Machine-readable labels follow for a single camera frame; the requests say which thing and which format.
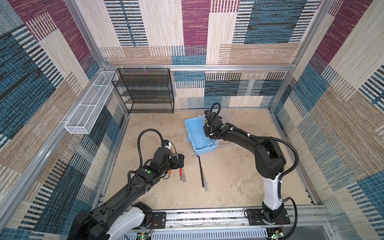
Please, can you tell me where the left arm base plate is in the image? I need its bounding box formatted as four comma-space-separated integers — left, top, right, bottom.
140, 212, 167, 230

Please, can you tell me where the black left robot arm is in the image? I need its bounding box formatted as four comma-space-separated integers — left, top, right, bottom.
68, 138, 185, 240

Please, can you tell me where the black hex key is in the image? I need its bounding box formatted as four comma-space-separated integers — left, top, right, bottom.
192, 155, 205, 188

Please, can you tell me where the teal utility knife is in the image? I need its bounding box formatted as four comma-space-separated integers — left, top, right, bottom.
202, 170, 209, 192

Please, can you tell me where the white wire mesh basket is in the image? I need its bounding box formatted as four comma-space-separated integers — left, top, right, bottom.
65, 71, 115, 135

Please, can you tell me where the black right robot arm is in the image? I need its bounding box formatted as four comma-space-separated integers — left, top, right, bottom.
204, 103, 300, 225

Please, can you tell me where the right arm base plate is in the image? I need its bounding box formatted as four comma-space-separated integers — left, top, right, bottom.
244, 207, 291, 226

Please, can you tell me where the blue toolbox with clear lid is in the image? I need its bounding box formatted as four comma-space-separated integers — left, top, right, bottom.
184, 107, 241, 156

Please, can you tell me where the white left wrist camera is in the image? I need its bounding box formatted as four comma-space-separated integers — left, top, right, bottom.
151, 140, 175, 169

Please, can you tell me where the black mesh shelf rack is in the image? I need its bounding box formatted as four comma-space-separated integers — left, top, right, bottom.
112, 68, 175, 114

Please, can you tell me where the orange sleeved hex key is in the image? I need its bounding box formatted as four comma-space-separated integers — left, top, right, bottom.
163, 170, 172, 180

